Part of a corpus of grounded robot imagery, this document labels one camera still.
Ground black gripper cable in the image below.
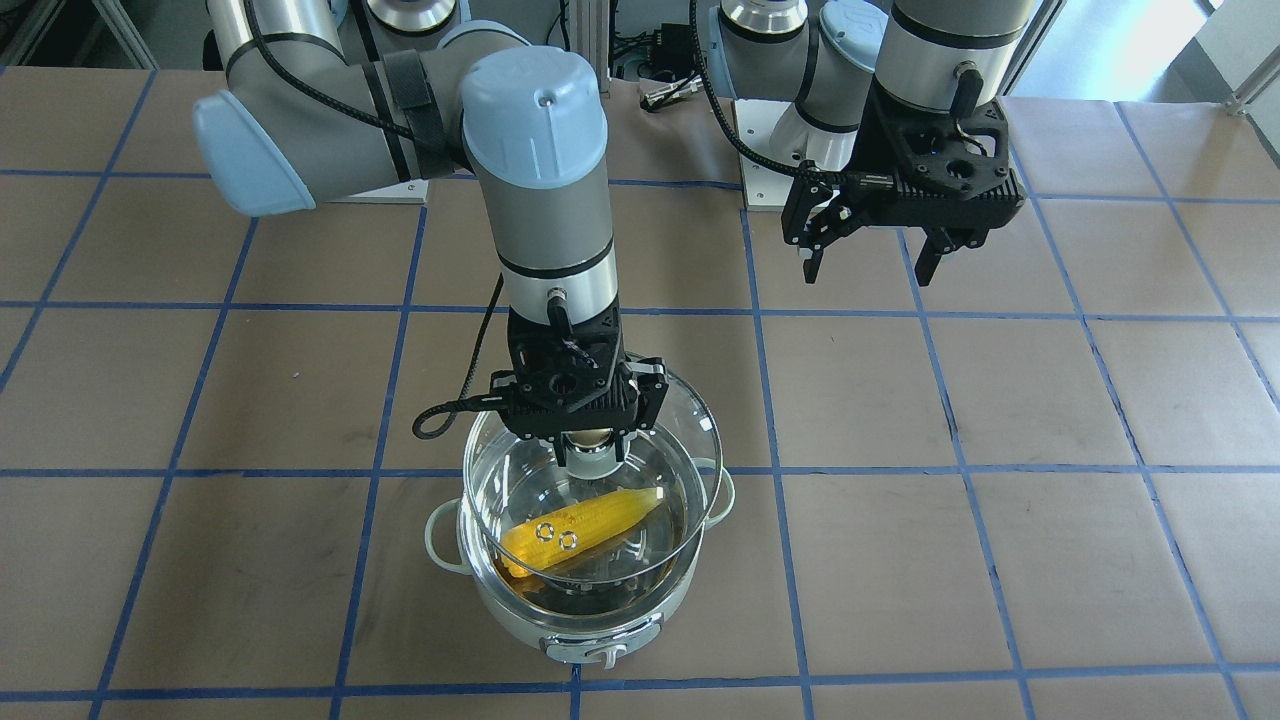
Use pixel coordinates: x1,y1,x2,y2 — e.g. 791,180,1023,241
239,0,506,441
689,0,896,191

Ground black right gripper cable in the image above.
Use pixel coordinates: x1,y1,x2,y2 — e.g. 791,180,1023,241
239,0,506,441

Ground glass pot lid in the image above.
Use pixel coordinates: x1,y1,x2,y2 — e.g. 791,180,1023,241
458,370,735,588

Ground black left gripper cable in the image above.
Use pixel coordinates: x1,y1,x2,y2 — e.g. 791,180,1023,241
689,0,896,191

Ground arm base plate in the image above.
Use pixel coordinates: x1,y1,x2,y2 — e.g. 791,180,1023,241
332,179,429,206
735,100,861,211

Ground pale green cooking pot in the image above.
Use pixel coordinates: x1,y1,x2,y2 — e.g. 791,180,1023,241
424,497,717,667

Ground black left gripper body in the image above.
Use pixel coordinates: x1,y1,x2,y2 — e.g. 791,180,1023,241
782,85,1027,247

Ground aluminium frame post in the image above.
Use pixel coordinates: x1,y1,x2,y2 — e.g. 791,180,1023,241
561,0,613,95

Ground yellow corn cob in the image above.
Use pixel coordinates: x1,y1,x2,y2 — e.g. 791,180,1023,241
500,487,666,578

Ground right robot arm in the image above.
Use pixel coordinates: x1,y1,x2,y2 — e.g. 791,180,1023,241
193,1,668,480

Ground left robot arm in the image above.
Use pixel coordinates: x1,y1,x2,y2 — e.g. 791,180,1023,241
690,1,1034,286

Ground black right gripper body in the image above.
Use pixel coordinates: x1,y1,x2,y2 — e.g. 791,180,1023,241
492,305,669,439

